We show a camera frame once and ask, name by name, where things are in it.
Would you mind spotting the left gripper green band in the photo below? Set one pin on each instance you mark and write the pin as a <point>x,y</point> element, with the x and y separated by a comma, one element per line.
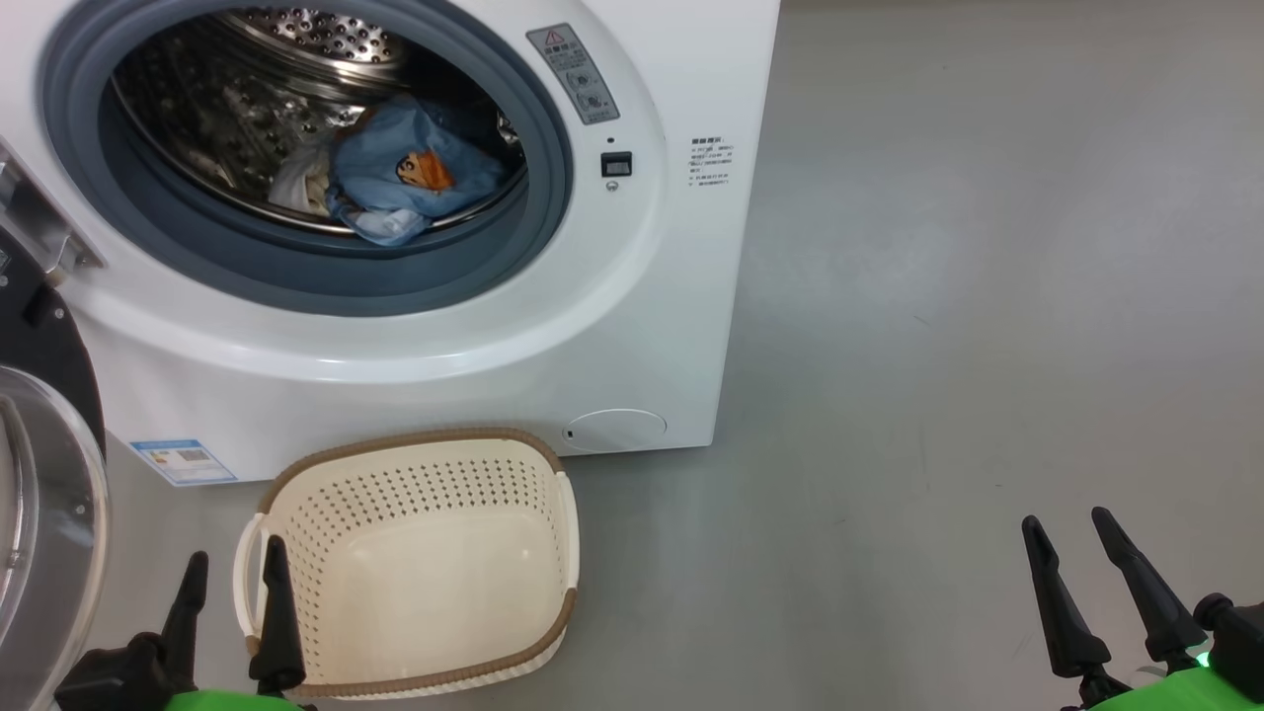
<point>232,702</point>

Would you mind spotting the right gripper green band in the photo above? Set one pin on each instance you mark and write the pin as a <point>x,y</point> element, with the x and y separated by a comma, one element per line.
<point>1165,696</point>

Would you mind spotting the round glass washing machine door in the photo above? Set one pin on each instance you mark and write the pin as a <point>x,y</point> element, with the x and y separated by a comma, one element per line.
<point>39,474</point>

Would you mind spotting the white garment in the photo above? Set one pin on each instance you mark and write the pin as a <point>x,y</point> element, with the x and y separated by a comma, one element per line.
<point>301,183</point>

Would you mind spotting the blue cartoon print garment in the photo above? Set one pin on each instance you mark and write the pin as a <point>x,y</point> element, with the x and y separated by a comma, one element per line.
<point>395,148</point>

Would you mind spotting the cream perforated laundry basket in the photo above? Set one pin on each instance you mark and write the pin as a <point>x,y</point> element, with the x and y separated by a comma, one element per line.
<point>434,583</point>

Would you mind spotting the white front-load washing machine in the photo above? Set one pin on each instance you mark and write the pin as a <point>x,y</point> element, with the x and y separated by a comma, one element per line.
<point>632,326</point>

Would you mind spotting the blue energy label sticker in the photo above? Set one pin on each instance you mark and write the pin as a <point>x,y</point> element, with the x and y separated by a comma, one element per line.
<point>184,461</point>

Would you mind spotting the grey warning label sticker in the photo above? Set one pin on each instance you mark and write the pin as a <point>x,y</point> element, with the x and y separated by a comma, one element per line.
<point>573,74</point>

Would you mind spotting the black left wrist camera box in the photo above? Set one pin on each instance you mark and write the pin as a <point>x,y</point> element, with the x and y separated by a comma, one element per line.
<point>109,681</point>

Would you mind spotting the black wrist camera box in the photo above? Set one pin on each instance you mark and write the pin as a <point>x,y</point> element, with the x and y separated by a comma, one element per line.
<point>1239,647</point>
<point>109,681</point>

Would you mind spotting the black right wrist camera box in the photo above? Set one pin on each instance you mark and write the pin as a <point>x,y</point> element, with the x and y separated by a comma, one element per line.
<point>1239,647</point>

